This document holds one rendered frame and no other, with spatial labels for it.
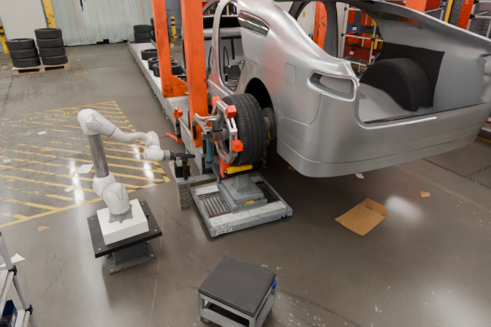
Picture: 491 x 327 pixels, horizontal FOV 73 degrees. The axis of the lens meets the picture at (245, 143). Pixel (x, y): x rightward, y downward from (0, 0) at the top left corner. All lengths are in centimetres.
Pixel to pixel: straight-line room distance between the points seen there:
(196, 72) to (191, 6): 59
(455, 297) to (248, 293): 157
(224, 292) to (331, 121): 129
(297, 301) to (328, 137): 120
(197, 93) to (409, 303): 249
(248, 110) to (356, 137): 95
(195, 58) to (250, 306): 218
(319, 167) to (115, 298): 177
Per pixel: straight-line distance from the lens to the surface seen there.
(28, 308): 232
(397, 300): 285
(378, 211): 363
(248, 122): 277
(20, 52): 1093
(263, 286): 226
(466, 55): 364
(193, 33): 322
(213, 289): 226
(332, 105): 224
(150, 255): 303
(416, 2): 464
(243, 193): 327
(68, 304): 291
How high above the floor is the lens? 203
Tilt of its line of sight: 25 degrees down
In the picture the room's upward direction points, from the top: straight up
